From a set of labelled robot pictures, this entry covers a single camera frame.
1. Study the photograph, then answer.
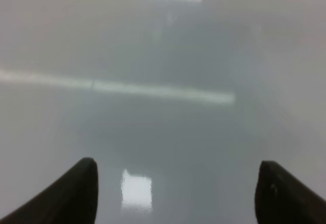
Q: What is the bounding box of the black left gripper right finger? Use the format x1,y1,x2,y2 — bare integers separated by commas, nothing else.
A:
255,161,325,223

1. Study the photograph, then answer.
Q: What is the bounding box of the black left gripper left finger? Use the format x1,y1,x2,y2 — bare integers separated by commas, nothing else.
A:
1,157,98,223

